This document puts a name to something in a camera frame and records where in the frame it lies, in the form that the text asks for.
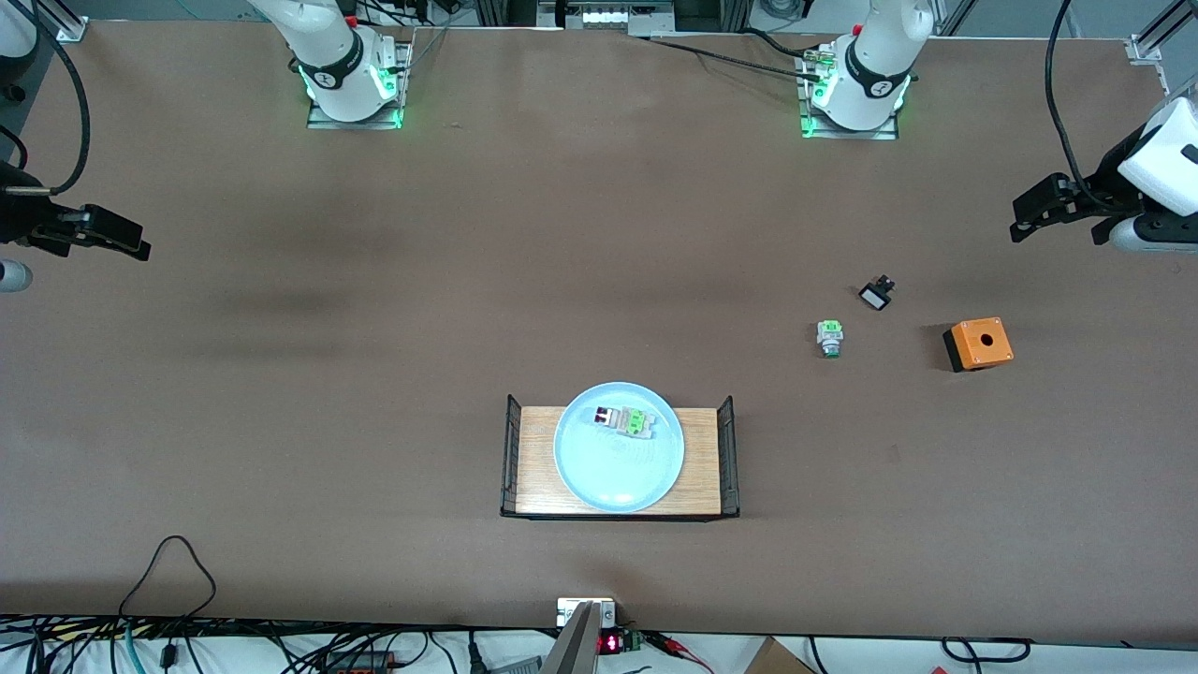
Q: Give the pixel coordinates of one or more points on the red push button switch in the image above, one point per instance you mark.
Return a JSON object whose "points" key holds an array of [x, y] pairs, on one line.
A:
{"points": [[622, 419]]}

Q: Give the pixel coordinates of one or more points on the metal frame with white light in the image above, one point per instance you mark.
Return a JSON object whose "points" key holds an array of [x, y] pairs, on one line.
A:
{"points": [[604, 17]]}

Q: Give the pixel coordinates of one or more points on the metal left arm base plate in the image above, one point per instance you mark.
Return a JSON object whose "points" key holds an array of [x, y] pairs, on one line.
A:
{"points": [[889, 134]]}

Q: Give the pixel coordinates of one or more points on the red digit display module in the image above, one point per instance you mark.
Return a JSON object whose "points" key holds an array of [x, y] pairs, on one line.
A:
{"points": [[610, 644]]}

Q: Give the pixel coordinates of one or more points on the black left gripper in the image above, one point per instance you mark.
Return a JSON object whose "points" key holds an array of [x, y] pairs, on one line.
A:
{"points": [[1097, 199]]}

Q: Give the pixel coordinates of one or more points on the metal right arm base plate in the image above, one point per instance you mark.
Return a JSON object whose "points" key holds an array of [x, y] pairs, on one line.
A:
{"points": [[328, 123]]}

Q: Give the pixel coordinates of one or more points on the brown cardboard piece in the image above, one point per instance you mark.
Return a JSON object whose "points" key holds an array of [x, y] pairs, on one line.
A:
{"points": [[772, 660]]}

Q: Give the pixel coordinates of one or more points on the light blue round plate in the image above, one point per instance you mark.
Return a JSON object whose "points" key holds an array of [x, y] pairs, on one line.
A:
{"points": [[608, 477]]}

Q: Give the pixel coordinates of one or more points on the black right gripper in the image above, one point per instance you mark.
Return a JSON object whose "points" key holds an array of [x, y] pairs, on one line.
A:
{"points": [[19, 222]]}

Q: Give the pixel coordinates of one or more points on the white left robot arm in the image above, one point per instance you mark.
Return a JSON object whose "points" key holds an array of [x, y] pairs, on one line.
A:
{"points": [[875, 56]]}

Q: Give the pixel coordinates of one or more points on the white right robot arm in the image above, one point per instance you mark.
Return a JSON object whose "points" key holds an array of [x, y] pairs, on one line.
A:
{"points": [[337, 65]]}

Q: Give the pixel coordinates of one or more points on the black power strip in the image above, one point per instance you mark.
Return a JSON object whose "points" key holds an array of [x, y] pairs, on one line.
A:
{"points": [[360, 663]]}

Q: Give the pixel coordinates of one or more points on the grey camera mount bar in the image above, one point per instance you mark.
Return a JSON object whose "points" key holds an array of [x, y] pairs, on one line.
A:
{"points": [[576, 646]]}

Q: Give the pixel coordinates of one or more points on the green push button switch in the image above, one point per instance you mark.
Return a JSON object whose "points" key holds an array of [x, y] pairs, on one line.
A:
{"points": [[829, 332]]}

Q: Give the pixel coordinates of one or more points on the orange button enclosure box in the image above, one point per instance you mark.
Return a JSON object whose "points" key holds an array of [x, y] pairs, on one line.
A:
{"points": [[981, 344]]}

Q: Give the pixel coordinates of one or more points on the aluminium frame profile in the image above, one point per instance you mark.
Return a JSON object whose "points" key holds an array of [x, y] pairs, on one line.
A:
{"points": [[1146, 47], [65, 23]]}

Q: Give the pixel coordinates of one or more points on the small black white-faced switch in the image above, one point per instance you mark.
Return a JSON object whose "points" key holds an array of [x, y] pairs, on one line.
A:
{"points": [[875, 298]]}

